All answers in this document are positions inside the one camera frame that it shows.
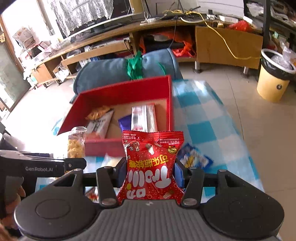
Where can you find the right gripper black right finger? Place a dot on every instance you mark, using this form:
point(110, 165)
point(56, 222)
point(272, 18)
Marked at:
point(191, 180)

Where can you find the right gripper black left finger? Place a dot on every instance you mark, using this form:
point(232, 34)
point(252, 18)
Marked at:
point(107, 179)

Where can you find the clear bag of yellow crackers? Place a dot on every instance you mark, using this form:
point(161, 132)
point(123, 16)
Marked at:
point(76, 142)

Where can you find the red cola candy bag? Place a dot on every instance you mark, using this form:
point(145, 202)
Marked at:
point(150, 160)

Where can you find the white duck snack pouch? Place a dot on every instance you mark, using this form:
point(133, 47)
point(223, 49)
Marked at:
point(99, 121)

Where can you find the red white striped snack pack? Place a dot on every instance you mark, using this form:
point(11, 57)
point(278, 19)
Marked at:
point(144, 118)

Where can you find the person's left hand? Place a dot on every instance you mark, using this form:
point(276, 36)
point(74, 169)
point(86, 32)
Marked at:
point(9, 221)

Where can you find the blue snack packet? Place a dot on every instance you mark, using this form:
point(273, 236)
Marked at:
point(191, 156)

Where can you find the blue white checkered cloth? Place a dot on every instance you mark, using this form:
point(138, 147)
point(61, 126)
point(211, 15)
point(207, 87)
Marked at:
point(202, 117)

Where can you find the purple snack packet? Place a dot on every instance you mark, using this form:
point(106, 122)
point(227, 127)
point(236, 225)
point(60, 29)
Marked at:
point(125, 122)

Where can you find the red cardboard box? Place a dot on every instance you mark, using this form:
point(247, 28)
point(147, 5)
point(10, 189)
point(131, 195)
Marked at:
point(121, 97)

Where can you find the rolled blue blanket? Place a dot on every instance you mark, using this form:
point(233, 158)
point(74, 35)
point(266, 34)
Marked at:
point(111, 71)

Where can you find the orange bag in cabinet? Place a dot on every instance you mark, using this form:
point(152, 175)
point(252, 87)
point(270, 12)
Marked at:
point(180, 43)

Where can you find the yellow trash bin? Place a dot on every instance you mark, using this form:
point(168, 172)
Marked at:
point(276, 73)

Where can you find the wooden TV cabinet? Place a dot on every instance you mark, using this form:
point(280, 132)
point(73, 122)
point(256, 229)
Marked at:
point(213, 43)

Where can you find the television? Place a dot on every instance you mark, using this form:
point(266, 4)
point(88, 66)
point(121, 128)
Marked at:
point(66, 19)

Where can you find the red plastic bag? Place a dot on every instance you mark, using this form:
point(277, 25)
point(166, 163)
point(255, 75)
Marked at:
point(241, 25)

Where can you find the white power strip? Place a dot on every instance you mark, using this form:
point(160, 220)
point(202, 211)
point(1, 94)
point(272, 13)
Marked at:
point(149, 21)

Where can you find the black metal shelf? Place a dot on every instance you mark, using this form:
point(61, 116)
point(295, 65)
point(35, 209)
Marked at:
point(273, 16)

